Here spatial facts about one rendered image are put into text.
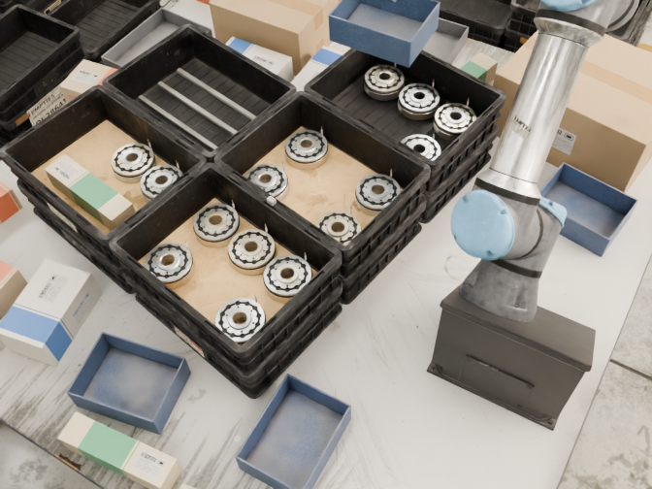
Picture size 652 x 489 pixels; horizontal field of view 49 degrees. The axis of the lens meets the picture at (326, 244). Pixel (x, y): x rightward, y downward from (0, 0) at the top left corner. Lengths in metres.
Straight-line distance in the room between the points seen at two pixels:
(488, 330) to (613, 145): 0.67
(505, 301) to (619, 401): 1.13
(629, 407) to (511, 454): 0.97
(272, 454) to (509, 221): 0.67
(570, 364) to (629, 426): 1.11
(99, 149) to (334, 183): 0.59
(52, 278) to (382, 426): 0.80
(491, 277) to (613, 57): 0.82
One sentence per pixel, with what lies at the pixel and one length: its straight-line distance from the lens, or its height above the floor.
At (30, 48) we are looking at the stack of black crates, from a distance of 2.83.
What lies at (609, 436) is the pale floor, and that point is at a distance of 2.41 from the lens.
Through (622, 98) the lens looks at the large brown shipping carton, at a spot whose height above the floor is 0.90.
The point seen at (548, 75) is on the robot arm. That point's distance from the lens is 1.26.
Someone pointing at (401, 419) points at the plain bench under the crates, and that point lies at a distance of 1.54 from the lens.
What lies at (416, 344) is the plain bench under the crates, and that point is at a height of 0.70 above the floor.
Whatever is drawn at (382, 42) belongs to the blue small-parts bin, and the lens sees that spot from 1.62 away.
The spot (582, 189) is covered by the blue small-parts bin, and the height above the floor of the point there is 0.72.
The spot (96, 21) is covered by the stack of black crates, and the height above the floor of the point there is 0.38.
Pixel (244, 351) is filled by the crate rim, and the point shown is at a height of 0.93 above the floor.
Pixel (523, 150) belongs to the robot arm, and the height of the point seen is 1.23.
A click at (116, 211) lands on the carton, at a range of 1.66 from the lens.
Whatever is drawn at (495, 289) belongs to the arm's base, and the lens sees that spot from 1.39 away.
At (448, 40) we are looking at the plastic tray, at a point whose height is 0.70.
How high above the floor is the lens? 2.13
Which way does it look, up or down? 55 degrees down
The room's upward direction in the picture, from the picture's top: 3 degrees counter-clockwise
